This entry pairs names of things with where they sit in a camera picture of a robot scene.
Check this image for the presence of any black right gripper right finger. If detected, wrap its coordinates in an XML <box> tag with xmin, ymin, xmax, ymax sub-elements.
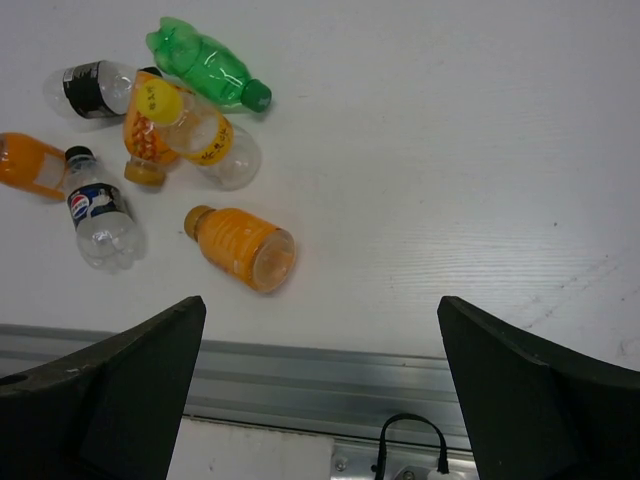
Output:
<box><xmin>437</xmin><ymin>296</ymin><xmax>639</xmax><ymax>479</ymax></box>

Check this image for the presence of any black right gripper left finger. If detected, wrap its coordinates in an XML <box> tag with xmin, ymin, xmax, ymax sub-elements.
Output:
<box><xmin>1</xmin><ymin>296</ymin><xmax>206</xmax><ymax>479</ymax></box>

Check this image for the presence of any clear Pepsi bottle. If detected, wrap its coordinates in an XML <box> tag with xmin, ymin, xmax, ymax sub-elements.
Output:
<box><xmin>63</xmin><ymin>146</ymin><xmax>145</xmax><ymax>274</ymax></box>

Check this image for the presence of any orange juice bottle white label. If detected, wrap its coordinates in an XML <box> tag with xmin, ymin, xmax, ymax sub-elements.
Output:
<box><xmin>1</xmin><ymin>132</ymin><xmax>66</xmax><ymax>201</ymax></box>

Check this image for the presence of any orange bottle brown cap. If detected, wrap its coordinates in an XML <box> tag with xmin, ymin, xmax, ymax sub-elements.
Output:
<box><xmin>184</xmin><ymin>205</ymin><xmax>296</xmax><ymax>294</ymax></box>

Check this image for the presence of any orange bottle fruit label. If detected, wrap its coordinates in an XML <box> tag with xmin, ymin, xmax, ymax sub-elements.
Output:
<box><xmin>123</xmin><ymin>67</ymin><xmax>179</xmax><ymax>188</ymax></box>

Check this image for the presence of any clear bottle yellow cap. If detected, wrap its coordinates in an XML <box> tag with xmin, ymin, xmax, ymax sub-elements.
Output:
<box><xmin>136</xmin><ymin>78</ymin><xmax>262</xmax><ymax>191</ymax></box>

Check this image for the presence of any clear bottle black label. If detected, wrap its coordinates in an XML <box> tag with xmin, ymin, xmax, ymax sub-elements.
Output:
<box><xmin>43</xmin><ymin>60</ymin><xmax>162</xmax><ymax>120</ymax></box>

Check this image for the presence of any green plastic bottle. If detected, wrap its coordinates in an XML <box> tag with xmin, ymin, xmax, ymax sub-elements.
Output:
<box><xmin>145</xmin><ymin>17</ymin><xmax>272</xmax><ymax>113</ymax></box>

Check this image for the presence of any black cable loop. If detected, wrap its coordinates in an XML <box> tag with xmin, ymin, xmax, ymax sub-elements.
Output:
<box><xmin>371</xmin><ymin>413</ymin><xmax>450</xmax><ymax>475</ymax></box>

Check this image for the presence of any aluminium table edge rail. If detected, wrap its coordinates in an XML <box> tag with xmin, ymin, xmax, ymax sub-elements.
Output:
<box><xmin>0</xmin><ymin>323</ymin><xmax>474</xmax><ymax>480</ymax></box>

